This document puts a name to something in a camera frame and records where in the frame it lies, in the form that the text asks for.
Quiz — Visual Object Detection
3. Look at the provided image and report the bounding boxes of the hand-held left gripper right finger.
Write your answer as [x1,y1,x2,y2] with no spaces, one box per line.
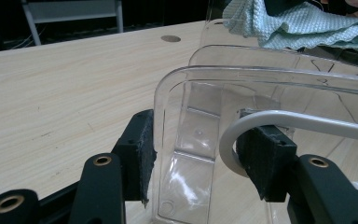
[235,107,299,203]

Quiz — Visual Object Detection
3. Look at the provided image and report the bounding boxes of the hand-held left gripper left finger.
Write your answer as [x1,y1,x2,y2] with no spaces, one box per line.
[111,108,158,208]

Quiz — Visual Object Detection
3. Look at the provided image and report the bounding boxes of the light green cloth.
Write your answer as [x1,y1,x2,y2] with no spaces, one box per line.
[222,0,358,52]

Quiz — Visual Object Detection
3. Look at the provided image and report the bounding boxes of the clear plastic divided organizer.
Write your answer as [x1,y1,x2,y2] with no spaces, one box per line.
[150,0,358,224]

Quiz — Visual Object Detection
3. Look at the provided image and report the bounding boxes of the white metal table frame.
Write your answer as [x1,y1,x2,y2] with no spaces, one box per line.
[21,0,125,47]

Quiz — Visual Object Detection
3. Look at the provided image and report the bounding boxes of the white floor cables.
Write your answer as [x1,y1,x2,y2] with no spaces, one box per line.
[10,27,46,50]

